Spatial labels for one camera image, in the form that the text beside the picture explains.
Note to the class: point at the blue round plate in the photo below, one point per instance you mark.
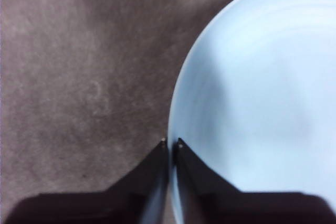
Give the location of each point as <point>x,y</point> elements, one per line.
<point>262,77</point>

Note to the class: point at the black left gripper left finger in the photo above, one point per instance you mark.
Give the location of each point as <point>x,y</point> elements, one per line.
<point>105,208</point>

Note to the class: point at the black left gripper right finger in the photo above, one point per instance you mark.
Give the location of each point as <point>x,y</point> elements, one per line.
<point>236,208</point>

